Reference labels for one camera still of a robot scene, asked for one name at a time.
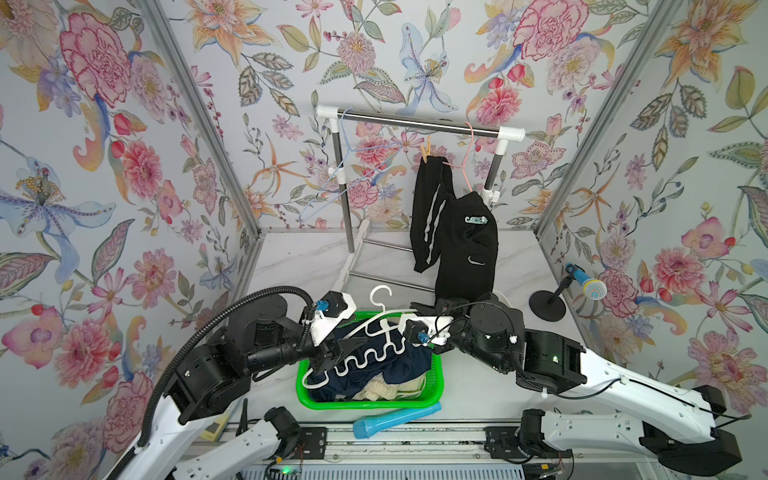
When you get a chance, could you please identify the green plastic basket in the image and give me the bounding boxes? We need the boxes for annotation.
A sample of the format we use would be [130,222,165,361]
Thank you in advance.
[296,311,444,411]

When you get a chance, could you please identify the grey remote calculator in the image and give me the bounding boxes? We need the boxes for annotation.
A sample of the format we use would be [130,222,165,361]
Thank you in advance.
[199,411,231,442]

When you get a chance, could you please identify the blue toy microphone on stand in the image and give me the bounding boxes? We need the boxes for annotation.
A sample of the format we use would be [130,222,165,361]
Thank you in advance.
[527,262,608,323]

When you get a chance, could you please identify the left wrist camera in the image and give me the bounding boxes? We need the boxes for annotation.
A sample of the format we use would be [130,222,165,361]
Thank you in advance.
[310,291,356,347]

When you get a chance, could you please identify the beige shorts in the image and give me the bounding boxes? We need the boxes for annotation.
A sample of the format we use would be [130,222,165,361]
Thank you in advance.
[352,374,426,401]

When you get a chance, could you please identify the white hanger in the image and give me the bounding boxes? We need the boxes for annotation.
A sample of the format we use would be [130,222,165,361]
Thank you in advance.
[301,284,413,390]

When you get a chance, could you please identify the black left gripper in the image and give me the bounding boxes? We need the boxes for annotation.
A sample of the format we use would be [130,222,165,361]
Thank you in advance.
[250,314,372,376]

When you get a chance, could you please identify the white tray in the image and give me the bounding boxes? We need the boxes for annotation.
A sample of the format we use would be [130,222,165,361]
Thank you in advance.
[492,290,511,307]

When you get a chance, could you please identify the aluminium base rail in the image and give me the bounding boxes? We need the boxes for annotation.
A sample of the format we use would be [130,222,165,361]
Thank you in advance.
[146,422,661,480]

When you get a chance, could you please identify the pink hanger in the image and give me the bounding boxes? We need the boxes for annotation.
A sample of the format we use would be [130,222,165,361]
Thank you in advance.
[444,121,475,191]

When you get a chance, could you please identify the teal flashlight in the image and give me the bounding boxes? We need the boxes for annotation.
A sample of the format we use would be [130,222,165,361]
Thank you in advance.
[352,402,442,440]

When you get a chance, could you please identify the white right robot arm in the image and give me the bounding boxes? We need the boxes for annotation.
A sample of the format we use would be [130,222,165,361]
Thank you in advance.
[398,297,742,477]

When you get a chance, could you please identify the steel clothes rack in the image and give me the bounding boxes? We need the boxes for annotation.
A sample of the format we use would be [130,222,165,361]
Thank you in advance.
[314,104,526,293]

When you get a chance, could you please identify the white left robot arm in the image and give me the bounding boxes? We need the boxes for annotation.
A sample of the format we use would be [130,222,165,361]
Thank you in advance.
[107,286,357,479]

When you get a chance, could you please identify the black shorts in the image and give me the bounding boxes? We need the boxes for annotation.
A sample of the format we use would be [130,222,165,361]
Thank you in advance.
[410,156,499,302]

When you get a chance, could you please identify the tan clothespin on black shorts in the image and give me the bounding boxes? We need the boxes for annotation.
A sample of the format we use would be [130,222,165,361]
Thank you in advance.
[420,136,432,163]

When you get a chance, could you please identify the navy blue shorts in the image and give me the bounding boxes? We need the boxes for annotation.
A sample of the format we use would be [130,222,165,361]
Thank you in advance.
[308,322,432,403]

